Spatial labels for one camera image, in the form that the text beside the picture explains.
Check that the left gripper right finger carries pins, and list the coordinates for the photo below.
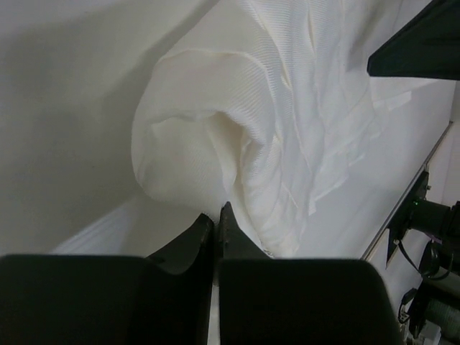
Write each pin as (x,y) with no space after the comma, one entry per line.
(296,301)

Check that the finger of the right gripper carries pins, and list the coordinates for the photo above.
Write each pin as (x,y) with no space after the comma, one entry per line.
(426,47)

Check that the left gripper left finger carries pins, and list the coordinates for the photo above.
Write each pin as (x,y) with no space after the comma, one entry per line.
(88,299)

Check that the white pleated skirt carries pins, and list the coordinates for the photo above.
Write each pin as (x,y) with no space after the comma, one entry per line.
(265,105)

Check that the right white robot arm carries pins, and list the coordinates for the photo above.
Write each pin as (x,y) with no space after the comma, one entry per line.
(426,233)

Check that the aluminium table edge rail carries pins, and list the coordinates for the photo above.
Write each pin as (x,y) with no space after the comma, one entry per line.
(369,252)

